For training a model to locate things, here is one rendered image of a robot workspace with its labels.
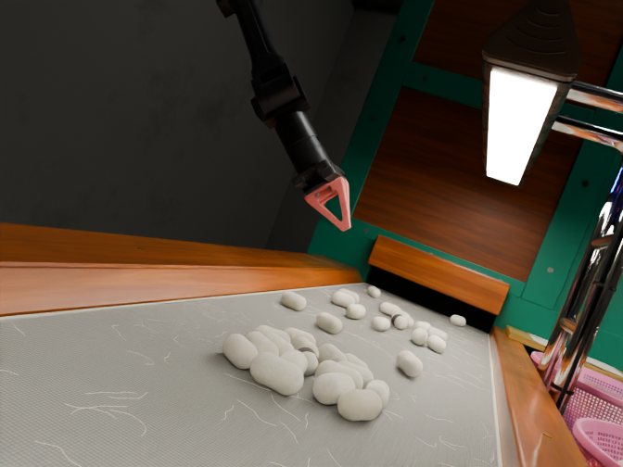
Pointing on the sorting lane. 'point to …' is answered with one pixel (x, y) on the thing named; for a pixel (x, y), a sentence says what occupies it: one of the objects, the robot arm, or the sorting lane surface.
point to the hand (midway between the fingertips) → (344, 224)
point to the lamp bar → (532, 63)
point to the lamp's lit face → (514, 124)
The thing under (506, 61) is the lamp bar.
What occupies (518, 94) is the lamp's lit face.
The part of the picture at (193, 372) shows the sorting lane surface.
